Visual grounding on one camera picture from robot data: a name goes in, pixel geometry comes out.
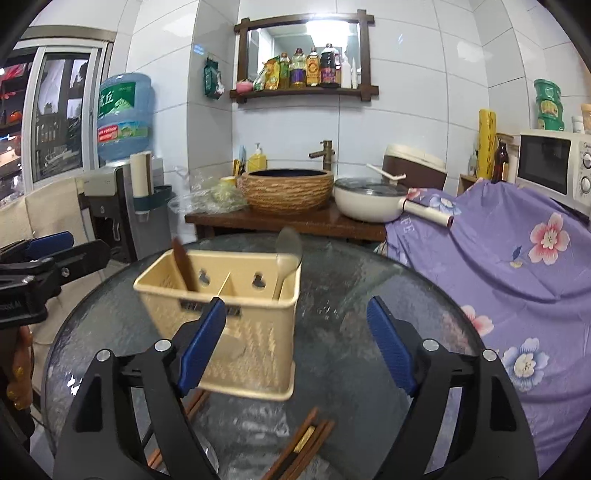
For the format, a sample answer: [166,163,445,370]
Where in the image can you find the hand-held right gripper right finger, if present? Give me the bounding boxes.
[366,295,541,480]

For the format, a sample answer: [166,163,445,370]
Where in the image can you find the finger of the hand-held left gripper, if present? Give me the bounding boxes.
[28,239,112,289]
[0,232,75,266]

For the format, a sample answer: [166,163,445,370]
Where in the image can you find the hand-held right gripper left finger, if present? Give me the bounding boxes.
[53,296,228,480]

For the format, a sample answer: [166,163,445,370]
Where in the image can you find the beige plastic utensil holder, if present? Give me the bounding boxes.
[133,250,303,401]

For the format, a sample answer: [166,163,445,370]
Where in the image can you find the brown wooden spatula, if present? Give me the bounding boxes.
[172,239,200,292]

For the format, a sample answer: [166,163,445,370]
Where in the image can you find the person's left hand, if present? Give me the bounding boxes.
[0,325,35,411]

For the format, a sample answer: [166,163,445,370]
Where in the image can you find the water dispenser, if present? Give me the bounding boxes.
[76,157,175,265]

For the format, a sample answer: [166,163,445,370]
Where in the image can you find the teal holder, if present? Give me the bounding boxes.
[134,184,175,216]

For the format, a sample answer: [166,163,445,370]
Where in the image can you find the cream paper roll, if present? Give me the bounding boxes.
[129,150,154,198]

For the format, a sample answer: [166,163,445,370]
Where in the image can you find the purple floral cloth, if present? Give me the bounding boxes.
[374,178,591,476]

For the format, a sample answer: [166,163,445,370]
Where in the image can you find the wooden sink counter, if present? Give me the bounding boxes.
[185,203,389,246]

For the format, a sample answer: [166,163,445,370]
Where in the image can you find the clear plastic bags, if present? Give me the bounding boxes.
[167,167,251,216]

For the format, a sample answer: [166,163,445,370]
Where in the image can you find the white pan with glass lid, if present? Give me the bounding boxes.
[333,176,455,230]

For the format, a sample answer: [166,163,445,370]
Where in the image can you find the blue water jug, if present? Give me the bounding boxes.
[96,72,155,163]

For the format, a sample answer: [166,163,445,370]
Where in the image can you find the white rice paddle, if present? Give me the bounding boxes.
[366,163,407,184]

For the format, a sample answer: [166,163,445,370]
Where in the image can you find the woven pattern basin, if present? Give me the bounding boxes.
[241,168,334,217]

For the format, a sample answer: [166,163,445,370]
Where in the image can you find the brown white rice cooker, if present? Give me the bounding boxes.
[382,144,449,191]

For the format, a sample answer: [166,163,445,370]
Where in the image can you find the yellow soap bottle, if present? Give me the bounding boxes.
[248,143,269,173]

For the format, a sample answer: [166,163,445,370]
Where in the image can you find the bronze faucet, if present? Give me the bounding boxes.
[308,140,334,171]

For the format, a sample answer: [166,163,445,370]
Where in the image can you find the brown glass bottle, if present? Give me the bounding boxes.
[492,138,510,184]

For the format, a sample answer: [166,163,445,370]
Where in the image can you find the green hanging packet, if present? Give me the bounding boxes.
[203,58,225,101]

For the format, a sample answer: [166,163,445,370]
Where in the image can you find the yellow roll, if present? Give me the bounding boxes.
[478,108,499,181]

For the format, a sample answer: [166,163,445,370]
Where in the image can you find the wooden box shelf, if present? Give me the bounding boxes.
[459,133,521,195]

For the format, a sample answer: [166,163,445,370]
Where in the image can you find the white microwave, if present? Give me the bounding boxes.
[515,129,591,217]

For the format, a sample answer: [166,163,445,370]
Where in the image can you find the yellow green packet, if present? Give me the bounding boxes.
[252,56,281,90]

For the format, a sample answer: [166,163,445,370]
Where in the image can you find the wooden framed mirror shelf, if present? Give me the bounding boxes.
[229,14,380,104]

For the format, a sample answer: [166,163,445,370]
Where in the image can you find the dark soy sauce bottle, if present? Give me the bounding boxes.
[320,43,341,88]

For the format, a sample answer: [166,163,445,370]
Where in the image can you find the orange label bottle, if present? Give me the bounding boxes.
[305,46,321,87]

